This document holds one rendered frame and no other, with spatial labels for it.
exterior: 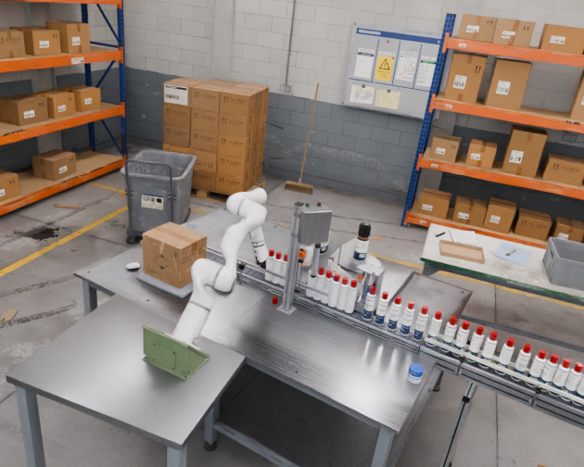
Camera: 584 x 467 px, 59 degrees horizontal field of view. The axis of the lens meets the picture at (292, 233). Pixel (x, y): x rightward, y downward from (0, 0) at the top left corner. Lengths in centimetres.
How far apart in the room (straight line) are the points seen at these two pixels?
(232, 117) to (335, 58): 179
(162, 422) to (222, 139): 448
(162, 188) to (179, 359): 288
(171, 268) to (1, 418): 140
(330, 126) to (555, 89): 283
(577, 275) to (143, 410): 308
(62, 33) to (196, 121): 174
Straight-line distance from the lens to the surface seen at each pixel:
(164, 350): 251
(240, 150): 629
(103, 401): 246
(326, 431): 322
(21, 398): 276
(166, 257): 310
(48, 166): 674
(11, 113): 633
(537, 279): 421
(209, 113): 633
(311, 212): 271
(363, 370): 270
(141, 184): 517
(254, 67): 764
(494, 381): 289
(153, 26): 840
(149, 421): 236
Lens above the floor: 250
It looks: 25 degrees down
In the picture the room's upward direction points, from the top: 7 degrees clockwise
